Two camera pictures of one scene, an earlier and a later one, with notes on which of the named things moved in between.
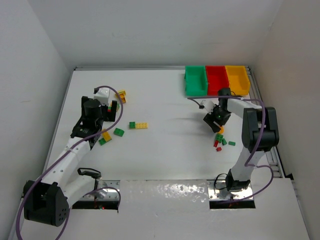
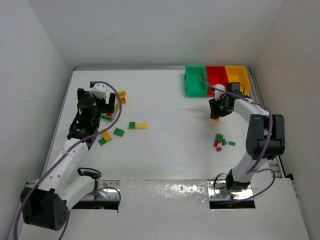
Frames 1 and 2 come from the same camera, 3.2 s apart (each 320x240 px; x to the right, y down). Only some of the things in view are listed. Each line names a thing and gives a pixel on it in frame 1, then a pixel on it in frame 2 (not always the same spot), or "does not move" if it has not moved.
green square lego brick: [219, 137] does not move
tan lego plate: [141, 125] does not move
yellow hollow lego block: [123, 98] does not move
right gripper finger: [215, 126] → [214, 112]
